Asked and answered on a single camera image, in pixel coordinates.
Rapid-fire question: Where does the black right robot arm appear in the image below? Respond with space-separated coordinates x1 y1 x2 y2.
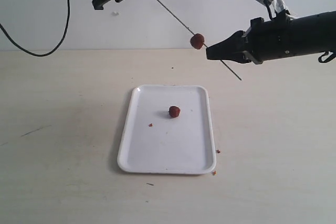
206 12 335 65

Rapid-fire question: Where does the dark red date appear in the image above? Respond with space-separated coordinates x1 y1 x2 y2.
169 106 181 118
190 33 205 50

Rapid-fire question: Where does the dark red date front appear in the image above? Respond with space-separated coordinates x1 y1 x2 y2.
190 33 205 50

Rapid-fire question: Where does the dark red date back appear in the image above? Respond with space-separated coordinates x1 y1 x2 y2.
169 106 181 118

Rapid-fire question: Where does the white rectangular plastic tray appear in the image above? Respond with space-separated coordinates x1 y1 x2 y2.
117 84 216 175

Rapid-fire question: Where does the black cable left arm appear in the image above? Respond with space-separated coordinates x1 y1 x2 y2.
0 0 71 57

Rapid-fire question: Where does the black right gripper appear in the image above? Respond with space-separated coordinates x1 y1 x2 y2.
206 17 291 64

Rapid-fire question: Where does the thin metal skewer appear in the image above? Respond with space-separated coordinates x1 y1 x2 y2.
156 0 242 81

